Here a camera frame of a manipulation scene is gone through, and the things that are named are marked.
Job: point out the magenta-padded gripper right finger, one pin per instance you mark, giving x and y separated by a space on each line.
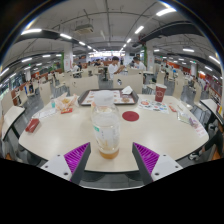
147 158

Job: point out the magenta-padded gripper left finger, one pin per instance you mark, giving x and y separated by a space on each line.
76 158

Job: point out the clear white-capped drink bottle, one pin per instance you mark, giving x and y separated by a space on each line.
106 131

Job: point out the flat round red coaster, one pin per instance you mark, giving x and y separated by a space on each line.
130 116

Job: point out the small red sauce packet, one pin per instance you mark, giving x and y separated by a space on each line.
66 111

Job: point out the colourful printed sticker sheet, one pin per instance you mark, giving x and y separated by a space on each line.
153 106

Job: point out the small dark red pouch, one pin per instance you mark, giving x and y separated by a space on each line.
32 125

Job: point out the white paper receipt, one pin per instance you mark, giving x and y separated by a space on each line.
45 113

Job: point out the clear sleeve with papers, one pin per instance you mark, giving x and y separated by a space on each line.
191 122

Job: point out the clear plastic bag with food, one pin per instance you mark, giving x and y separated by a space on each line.
65 101

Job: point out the dark food tray with paper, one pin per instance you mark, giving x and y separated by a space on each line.
85 97

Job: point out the red paper cup with lid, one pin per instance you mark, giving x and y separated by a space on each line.
160 94

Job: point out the crumpled white napkin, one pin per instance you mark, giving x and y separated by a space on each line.
127 90

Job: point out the beige canteen chairs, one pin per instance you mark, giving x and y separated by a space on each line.
83 85

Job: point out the person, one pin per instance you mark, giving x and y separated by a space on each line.
139 64
113 69

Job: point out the ceiling air conditioner unit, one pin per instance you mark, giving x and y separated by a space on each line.
84 29

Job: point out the ceiling lights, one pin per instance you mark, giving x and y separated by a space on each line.
165 11

